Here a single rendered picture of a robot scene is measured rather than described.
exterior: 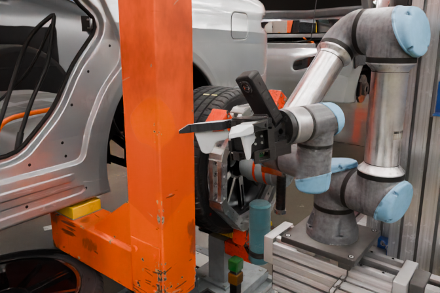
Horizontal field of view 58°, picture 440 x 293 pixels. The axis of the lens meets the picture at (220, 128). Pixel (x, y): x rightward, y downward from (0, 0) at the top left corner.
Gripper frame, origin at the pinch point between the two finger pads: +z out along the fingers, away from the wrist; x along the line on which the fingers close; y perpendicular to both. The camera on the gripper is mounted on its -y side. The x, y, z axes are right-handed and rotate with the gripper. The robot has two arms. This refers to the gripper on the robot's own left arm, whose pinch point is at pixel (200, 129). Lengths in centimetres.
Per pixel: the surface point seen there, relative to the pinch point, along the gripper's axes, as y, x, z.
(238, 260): 52, 46, -41
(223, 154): 19, 64, -52
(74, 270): 60, 101, -2
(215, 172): 27, 70, -52
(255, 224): 50, 62, -63
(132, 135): 6, 60, -14
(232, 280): 59, 48, -39
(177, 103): -3, 50, -25
